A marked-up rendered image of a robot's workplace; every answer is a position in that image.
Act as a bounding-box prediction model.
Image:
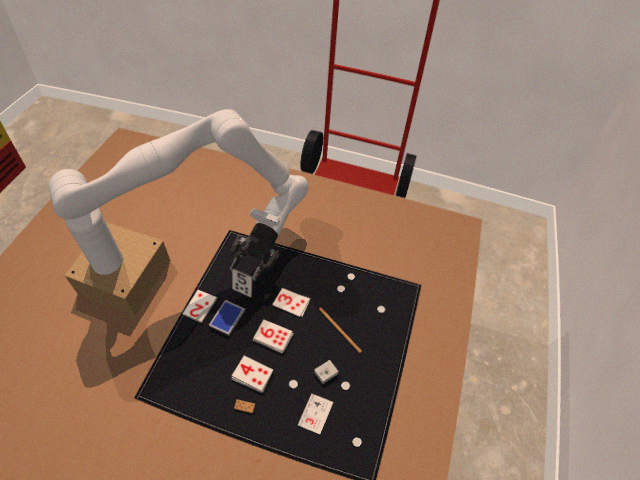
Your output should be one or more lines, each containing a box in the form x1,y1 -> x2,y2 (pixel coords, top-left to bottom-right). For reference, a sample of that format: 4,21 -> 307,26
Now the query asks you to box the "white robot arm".
49,109 -> 308,275

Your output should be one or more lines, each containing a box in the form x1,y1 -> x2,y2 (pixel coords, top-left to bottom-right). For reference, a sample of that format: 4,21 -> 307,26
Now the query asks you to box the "white playing card with red pips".
232,356 -> 273,390
253,320 -> 292,351

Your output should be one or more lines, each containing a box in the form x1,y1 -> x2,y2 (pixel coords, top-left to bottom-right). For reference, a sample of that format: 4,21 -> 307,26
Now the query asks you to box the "blue card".
209,301 -> 244,335

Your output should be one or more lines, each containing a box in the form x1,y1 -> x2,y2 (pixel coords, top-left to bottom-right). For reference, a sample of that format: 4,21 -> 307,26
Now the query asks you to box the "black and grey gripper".
230,223 -> 280,281

